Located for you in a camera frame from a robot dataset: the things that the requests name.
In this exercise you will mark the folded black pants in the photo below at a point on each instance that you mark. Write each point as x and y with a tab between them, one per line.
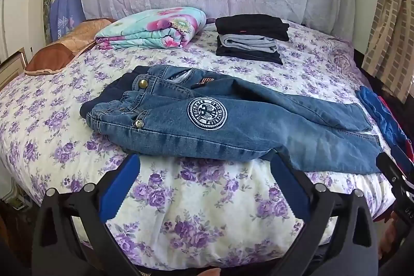
250	25

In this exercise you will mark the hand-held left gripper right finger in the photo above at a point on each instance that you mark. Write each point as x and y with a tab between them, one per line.
289	185

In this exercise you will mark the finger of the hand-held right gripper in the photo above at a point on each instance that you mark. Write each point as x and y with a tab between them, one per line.
393	171

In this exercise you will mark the person's right hand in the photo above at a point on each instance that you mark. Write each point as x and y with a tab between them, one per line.
389	237

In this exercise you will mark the beige checked curtain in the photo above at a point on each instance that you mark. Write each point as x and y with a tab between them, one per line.
391	36

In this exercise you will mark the purple floral bedspread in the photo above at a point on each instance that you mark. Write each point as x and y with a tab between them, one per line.
194	214

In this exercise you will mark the folded dark navy pants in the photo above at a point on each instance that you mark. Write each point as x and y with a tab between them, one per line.
249	56

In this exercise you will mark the brown pillow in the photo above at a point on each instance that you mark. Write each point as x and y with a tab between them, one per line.
61	53

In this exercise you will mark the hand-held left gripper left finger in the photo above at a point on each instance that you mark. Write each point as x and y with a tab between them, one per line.
121	185

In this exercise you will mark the blue denim pants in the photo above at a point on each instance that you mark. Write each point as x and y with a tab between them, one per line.
226	140

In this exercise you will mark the wooden picture frame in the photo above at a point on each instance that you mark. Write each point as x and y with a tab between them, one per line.
13	69

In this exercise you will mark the folded teal floral blanket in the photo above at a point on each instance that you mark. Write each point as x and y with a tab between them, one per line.
152	27

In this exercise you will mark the bright blue cloth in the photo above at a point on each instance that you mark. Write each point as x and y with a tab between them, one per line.
381	114

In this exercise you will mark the folded grey pants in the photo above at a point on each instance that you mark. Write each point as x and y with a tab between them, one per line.
249	43

